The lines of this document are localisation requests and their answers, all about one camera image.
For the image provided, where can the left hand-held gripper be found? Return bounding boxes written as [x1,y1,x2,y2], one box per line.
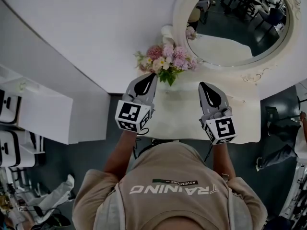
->
[114,73,158,135]

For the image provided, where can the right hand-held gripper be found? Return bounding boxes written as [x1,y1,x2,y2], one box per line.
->
[198,81,238,146]

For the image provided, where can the person's right forearm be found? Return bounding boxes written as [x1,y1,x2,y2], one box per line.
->
[210,140,237,180]

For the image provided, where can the person's left forearm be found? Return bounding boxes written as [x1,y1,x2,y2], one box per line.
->
[102,129,139,185]

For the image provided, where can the white dressing table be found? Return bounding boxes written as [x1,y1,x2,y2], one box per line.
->
[107,63,307,145]

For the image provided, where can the pink and white flower bouquet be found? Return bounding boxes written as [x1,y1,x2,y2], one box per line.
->
[133,43,201,87]

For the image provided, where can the white ornament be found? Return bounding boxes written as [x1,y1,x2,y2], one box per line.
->
[160,24,177,46]

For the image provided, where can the white cabinet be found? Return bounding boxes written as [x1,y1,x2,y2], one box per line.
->
[0,63,74,145]

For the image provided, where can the person's beige t-shirt torso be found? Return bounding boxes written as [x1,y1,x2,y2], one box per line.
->
[71,140,268,230]

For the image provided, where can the oval white-framed mirror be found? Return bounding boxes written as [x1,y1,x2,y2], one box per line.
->
[172,0,302,84]

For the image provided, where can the white black-trimmed case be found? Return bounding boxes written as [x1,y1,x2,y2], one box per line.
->
[0,129,22,168]
[22,129,46,168]
[0,89,23,125]

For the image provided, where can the white metal rack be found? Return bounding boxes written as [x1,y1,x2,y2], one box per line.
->
[279,157,307,226]

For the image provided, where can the crumpled white plastic sheet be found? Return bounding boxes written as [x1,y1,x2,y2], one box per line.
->
[35,173,76,217]

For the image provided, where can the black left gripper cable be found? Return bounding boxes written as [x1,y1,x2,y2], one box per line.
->
[132,127,150,160]

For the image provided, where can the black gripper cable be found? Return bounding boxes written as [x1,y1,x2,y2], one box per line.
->
[132,127,150,160]
[203,142,214,163]

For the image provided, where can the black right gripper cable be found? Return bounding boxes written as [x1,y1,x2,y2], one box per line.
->
[203,142,214,163]

